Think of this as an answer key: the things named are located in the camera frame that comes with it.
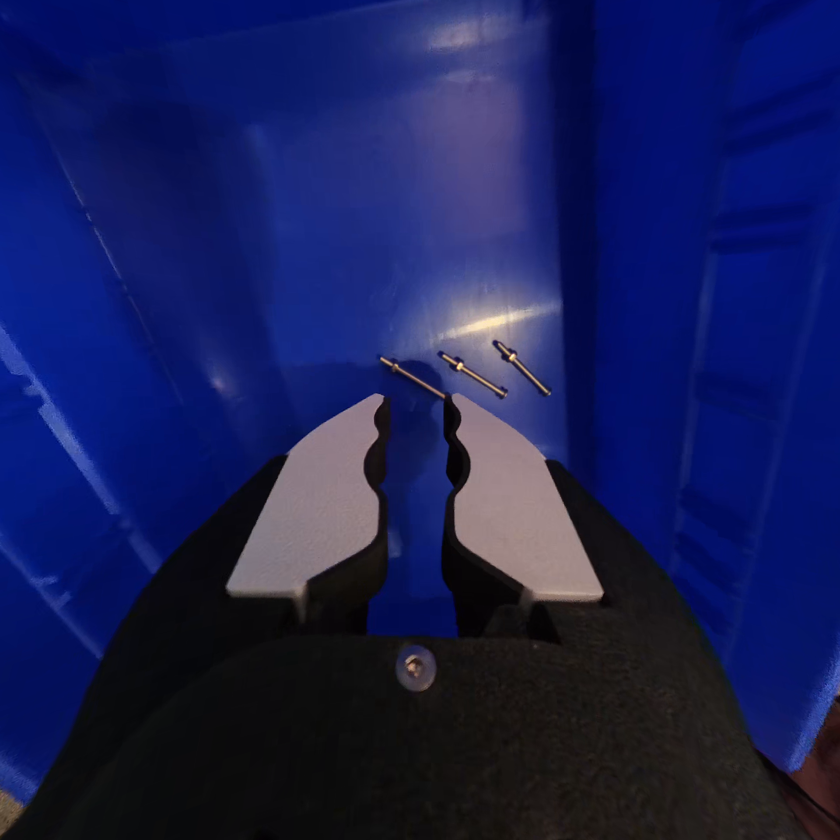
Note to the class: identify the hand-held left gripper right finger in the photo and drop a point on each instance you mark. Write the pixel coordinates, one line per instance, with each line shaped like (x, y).
(518, 512)

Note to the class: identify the thin metal bolt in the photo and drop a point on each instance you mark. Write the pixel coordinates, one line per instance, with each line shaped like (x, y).
(522, 368)
(473, 375)
(413, 377)

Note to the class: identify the blue plastic bin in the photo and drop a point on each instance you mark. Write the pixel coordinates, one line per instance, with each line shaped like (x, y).
(328, 229)

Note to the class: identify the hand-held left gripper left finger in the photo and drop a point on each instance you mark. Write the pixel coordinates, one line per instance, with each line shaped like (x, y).
(315, 499)

